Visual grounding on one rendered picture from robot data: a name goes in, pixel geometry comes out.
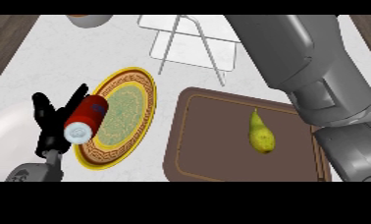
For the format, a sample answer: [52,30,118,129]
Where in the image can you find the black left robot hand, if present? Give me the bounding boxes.
[31,83,90,159]

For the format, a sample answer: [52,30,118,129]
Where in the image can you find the brown tray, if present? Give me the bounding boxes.
[162,86,333,183]

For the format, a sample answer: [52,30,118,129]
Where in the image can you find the red can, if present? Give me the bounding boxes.
[62,94,111,145]

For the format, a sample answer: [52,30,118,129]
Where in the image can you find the yellow patterned plate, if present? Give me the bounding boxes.
[73,66,158,171]

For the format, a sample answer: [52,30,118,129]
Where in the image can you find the grey round pot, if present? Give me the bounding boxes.
[65,15,115,29]

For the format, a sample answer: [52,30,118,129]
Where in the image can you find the yellow-green pear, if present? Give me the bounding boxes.
[248,107,277,155]

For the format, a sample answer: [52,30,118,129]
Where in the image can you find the white wire tiered shelf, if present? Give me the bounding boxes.
[137,15,243,87]

